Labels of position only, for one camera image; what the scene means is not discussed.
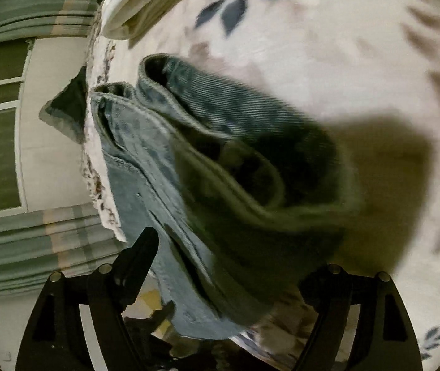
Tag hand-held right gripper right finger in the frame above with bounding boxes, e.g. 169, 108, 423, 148
291, 264, 424, 371

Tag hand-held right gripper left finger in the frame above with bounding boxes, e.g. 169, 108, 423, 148
15, 227, 160, 371

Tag blue denim pants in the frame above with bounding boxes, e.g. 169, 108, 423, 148
39, 54, 360, 341

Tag white floral bed sheet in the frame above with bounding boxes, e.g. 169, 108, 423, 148
83, 0, 440, 368

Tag cream folded cloth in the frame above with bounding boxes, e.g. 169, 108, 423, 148
99, 0, 221, 41

